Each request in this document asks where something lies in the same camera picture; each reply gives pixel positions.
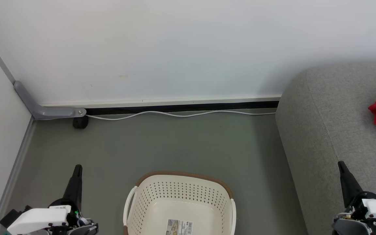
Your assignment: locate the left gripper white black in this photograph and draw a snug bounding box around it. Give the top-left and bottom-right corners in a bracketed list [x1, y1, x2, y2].
[7, 164, 83, 235]

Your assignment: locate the grey fabric sofa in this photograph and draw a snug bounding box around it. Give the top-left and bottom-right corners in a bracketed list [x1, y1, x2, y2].
[275, 60, 376, 235]

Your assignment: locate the grey floor trim strip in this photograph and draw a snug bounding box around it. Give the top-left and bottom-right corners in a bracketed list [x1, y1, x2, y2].
[0, 117, 36, 235]

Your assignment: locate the black caster wheel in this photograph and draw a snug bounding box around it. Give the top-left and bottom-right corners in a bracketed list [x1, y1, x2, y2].
[72, 116, 89, 129]

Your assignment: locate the cream perforated laundry basket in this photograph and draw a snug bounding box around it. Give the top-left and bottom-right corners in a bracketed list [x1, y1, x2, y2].
[123, 171, 237, 235]

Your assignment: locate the paper label sticker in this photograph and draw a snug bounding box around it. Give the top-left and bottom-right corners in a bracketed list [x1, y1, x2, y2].
[166, 219, 194, 235]

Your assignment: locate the grey metal bracket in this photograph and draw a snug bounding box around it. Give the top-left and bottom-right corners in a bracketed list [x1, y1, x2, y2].
[14, 81, 87, 120]

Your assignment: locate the white floor cable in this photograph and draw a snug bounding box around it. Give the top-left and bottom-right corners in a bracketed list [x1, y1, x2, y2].
[86, 110, 276, 121]

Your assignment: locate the white panel bottom rail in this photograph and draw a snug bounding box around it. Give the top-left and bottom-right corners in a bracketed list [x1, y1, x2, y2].
[39, 95, 282, 108]

